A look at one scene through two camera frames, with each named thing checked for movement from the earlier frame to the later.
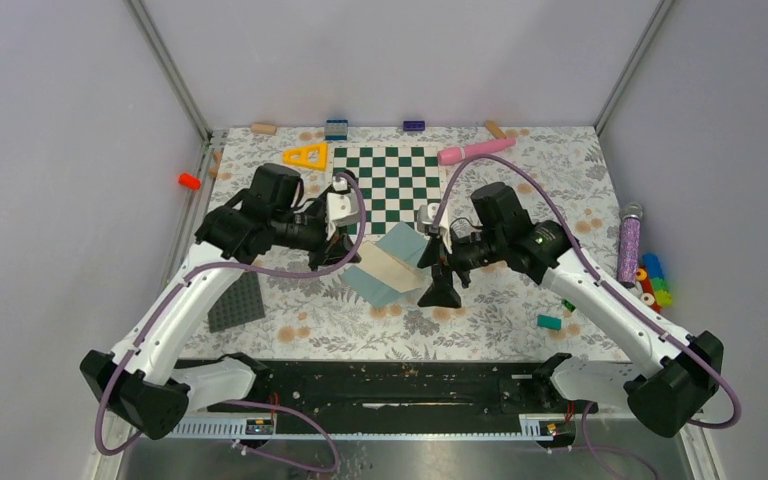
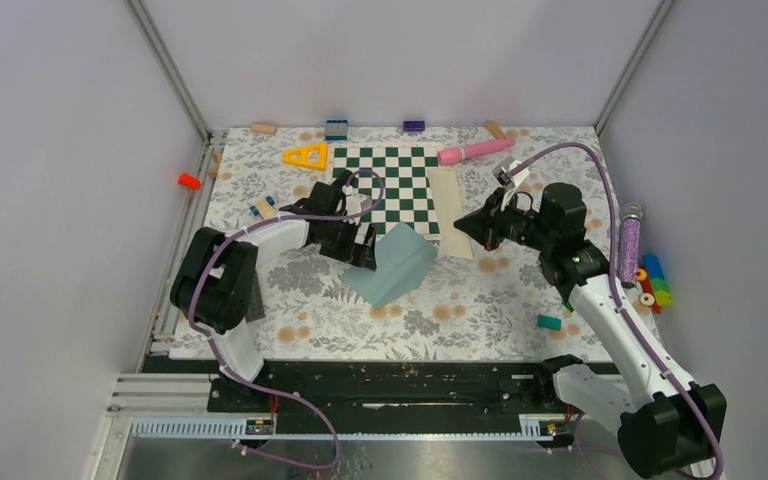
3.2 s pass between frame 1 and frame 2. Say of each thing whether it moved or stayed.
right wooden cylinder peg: stayed
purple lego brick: stayed
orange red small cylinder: stayed
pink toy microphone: stayed
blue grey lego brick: stayed
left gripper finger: moved
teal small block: stayed
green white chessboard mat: stayed
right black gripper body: moved
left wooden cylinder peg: stayed
